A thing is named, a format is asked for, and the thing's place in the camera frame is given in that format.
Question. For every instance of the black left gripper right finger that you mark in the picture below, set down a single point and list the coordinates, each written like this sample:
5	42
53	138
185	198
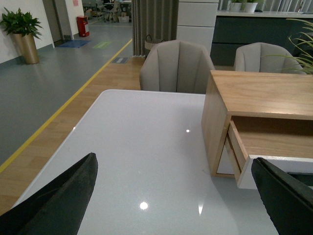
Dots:
287	197

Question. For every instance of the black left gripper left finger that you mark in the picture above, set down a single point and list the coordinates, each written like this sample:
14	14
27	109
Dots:
59	207

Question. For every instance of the white-front wooden drawer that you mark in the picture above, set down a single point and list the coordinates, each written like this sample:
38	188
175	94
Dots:
286	143

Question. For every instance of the wooden drawer cabinet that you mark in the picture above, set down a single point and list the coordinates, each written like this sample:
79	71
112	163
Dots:
249	94

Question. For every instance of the white drawer column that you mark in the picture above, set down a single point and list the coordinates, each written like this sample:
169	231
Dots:
196	21

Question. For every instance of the beige armchair right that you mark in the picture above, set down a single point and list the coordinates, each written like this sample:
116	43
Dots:
263	57

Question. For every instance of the beige armchair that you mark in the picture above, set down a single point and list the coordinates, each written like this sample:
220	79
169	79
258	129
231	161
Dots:
176	66
263	57

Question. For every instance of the dark grey sideboard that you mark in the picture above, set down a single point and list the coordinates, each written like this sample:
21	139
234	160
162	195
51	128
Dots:
236	29

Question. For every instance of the beige armchair left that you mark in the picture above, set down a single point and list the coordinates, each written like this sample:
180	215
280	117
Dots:
176	66

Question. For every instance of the green plant in gold pot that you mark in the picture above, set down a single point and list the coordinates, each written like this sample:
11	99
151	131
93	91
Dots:
24	28

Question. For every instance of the red fire extinguisher box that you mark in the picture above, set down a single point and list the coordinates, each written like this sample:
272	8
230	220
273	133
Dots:
83	27

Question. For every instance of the white pot plant on sideboard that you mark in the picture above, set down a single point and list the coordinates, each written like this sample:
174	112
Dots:
250	6

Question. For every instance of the grey curtain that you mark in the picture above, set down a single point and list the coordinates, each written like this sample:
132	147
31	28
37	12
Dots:
157	18

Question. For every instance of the woven basket with handles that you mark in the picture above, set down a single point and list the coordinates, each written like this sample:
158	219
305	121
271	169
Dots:
149	43

